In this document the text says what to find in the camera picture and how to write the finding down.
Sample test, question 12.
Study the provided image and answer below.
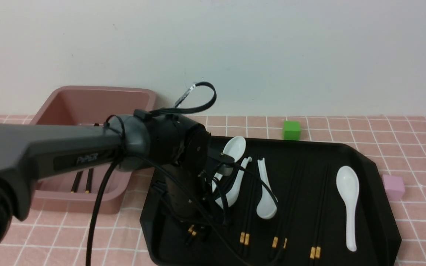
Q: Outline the pink checkered tablecloth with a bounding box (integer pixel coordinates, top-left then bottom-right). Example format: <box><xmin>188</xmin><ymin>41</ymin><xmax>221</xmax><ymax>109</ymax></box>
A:
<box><xmin>0</xmin><ymin>116</ymin><xmax>426</xmax><ymax>266</ymax></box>

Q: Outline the green cube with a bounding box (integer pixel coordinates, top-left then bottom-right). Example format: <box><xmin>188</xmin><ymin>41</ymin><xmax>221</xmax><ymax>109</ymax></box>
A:
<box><xmin>282</xmin><ymin>121</ymin><xmax>301</xmax><ymax>141</ymax></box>

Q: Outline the black chopstick gold band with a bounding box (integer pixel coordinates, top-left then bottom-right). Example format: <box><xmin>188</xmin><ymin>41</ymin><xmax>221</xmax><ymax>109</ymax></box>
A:
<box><xmin>269</xmin><ymin>163</ymin><xmax>300</xmax><ymax>260</ymax></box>
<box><xmin>311</xmin><ymin>164</ymin><xmax>330</xmax><ymax>266</ymax></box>
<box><xmin>71</xmin><ymin>171</ymin><xmax>83</xmax><ymax>193</ymax></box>
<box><xmin>242</xmin><ymin>158</ymin><xmax>261</xmax><ymax>258</ymax></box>
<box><xmin>85</xmin><ymin>168</ymin><xmax>94</xmax><ymax>194</ymax></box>
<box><xmin>184</xmin><ymin>224</ymin><xmax>195</xmax><ymax>246</ymax></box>
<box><xmin>308</xmin><ymin>166</ymin><xmax>328</xmax><ymax>266</ymax></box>
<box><xmin>239</xmin><ymin>171</ymin><xmax>252</xmax><ymax>257</ymax></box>
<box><xmin>277</xmin><ymin>161</ymin><xmax>305</xmax><ymax>262</ymax></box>
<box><xmin>187</xmin><ymin>230</ymin><xmax>203</xmax><ymax>246</ymax></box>

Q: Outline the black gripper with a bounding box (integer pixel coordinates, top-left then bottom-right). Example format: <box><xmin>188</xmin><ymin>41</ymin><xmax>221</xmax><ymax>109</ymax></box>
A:
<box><xmin>166</xmin><ymin>141</ymin><xmax>233</xmax><ymax>236</ymax></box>

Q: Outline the black plastic tray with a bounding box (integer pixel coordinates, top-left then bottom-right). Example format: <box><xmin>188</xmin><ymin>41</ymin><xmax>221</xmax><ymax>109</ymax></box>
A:
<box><xmin>141</xmin><ymin>138</ymin><xmax>401</xmax><ymax>266</ymax></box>

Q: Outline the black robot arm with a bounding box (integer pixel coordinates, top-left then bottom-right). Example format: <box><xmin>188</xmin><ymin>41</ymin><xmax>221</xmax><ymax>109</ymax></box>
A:
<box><xmin>0</xmin><ymin>108</ymin><xmax>234</xmax><ymax>242</ymax></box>

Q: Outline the pink plastic bin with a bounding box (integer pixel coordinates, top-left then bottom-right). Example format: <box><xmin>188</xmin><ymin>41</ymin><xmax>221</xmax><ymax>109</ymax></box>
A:
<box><xmin>31</xmin><ymin>86</ymin><xmax>157</xmax><ymax>213</ymax></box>

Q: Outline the pink cube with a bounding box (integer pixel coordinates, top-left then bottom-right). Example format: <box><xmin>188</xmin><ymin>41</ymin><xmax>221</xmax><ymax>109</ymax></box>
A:
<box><xmin>382</xmin><ymin>175</ymin><xmax>406</xmax><ymax>202</ymax></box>

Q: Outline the white ceramic spoon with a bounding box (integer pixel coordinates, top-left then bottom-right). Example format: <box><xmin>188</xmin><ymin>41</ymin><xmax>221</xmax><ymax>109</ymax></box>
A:
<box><xmin>256</xmin><ymin>158</ymin><xmax>277</xmax><ymax>219</ymax></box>
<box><xmin>215</xmin><ymin>136</ymin><xmax>246</xmax><ymax>180</ymax></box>
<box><xmin>336</xmin><ymin>166</ymin><xmax>360</xmax><ymax>252</ymax></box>
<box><xmin>215</xmin><ymin>157</ymin><xmax>252</xmax><ymax>209</ymax></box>

